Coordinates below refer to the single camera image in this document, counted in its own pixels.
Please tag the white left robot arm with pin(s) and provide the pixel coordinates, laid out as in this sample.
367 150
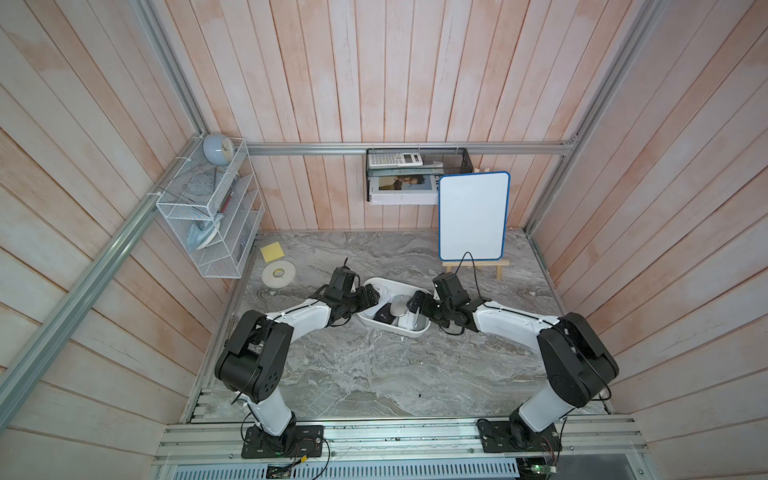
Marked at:
253 360

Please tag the blue framed whiteboard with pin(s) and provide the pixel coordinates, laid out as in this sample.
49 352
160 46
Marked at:
472 215

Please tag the black computer mouse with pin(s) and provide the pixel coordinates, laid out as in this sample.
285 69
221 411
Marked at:
384 315

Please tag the light blue folded item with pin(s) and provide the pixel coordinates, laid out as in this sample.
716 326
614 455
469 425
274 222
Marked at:
202 232

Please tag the black wire basket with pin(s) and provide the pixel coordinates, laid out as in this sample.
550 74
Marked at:
398 170

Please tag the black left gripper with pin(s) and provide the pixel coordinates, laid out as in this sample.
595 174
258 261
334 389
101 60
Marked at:
364 302

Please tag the small wooden easel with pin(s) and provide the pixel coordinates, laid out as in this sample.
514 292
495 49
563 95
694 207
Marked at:
497 265

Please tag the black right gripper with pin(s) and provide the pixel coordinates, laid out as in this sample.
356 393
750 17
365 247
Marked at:
427 299

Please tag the white photo box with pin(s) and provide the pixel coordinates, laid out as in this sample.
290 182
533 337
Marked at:
403 190

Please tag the white calculator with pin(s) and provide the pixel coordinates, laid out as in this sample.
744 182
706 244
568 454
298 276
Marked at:
389 160

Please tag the white wire mesh shelf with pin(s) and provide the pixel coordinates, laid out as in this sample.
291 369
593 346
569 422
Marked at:
198 190

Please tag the yellow sticky note pad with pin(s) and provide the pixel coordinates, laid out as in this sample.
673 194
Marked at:
272 252

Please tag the silver computer mouse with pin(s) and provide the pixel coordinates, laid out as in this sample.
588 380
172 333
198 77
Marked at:
400 305

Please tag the white plastic storage box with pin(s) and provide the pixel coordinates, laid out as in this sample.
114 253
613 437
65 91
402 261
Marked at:
388 289

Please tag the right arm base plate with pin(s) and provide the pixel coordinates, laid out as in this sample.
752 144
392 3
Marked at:
514 436

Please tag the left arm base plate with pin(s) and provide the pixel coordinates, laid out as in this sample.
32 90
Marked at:
295 441

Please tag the white silver mouse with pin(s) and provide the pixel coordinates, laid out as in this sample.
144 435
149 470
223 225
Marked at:
408 320

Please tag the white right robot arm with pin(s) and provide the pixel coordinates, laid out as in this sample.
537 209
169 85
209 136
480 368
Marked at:
577 364

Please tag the white tape roll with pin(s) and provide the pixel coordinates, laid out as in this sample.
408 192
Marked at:
278 274

